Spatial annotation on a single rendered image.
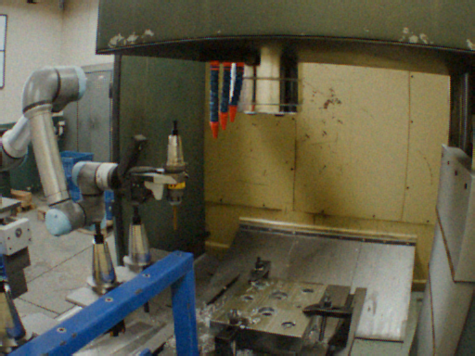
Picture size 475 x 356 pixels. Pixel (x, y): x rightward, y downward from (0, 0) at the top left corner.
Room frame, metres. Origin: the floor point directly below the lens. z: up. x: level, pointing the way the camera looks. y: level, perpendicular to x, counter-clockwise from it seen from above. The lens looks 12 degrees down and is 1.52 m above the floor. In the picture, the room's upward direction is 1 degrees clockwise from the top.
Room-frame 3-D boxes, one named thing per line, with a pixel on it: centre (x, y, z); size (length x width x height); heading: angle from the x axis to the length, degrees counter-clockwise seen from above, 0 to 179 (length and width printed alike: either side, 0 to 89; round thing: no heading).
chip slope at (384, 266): (1.53, -0.30, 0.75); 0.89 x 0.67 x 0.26; 68
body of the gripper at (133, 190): (1.05, 0.27, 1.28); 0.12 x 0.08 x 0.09; 68
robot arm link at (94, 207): (1.10, 0.42, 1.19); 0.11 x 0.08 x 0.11; 157
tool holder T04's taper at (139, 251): (0.69, 0.17, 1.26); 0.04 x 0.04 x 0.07
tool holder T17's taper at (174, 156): (1.01, 0.15, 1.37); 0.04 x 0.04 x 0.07
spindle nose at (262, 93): (0.91, -0.06, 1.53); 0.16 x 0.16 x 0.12
